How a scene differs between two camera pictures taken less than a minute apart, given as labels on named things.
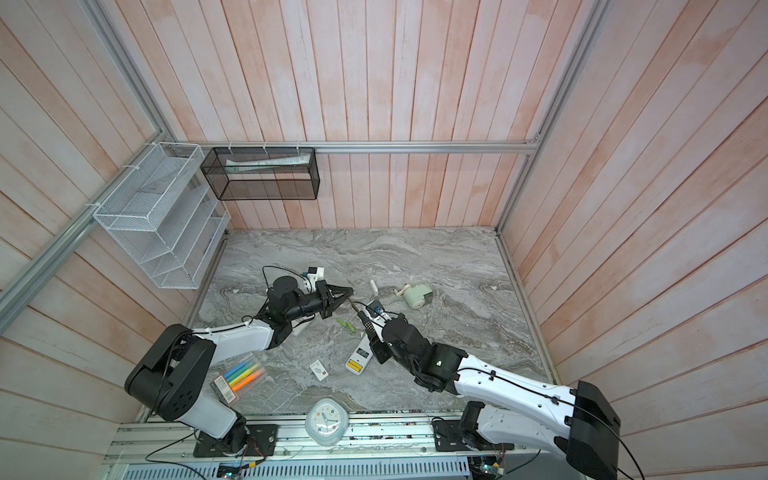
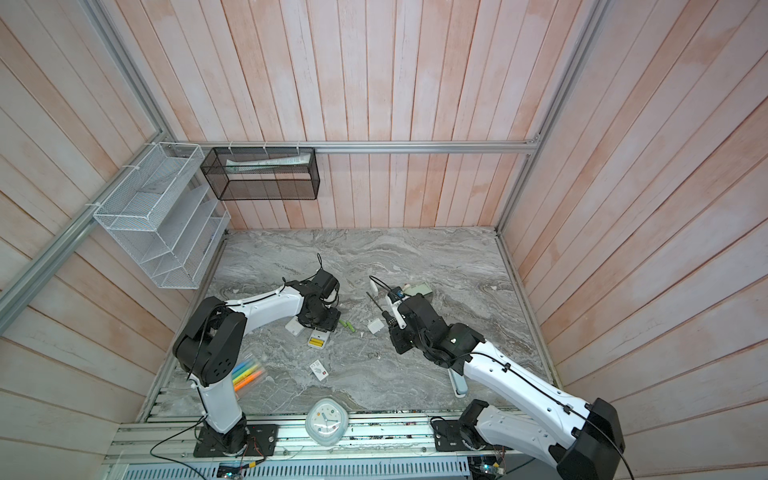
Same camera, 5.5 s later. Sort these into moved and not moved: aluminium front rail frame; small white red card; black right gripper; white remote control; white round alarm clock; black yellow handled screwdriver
Moved: black right gripper; black yellow handled screwdriver
Not moved: small white red card; aluminium front rail frame; white remote control; white round alarm clock
